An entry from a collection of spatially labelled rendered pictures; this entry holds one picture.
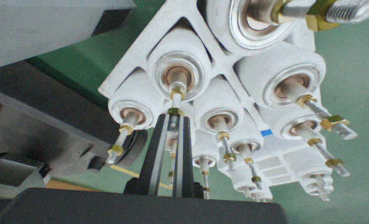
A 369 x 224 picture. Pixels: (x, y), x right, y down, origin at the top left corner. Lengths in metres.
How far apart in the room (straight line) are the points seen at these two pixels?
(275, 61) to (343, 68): 0.49
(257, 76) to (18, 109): 0.56
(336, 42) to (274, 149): 0.38
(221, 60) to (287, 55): 0.10
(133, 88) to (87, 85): 0.40
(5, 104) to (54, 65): 0.19
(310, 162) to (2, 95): 0.89
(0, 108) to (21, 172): 0.21
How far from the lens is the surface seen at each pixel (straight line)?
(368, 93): 0.87
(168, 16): 0.23
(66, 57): 0.60
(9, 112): 0.56
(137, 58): 0.26
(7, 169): 0.66
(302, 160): 0.59
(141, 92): 0.22
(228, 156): 0.19
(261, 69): 0.22
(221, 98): 0.22
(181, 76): 0.16
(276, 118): 0.31
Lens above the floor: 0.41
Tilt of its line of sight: 48 degrees down
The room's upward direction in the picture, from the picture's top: 178 degrees counter-clockwise
